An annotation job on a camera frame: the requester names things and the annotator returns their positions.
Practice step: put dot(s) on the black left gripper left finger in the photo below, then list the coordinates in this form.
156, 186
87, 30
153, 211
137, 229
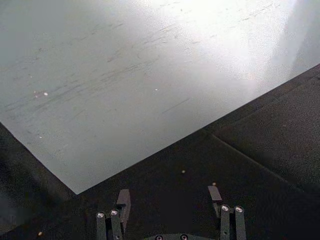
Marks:
117, 225

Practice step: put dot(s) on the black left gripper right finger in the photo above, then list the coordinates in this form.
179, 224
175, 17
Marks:
231, 225

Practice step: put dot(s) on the black table cloth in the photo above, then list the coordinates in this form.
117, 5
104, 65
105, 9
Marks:
225, 162

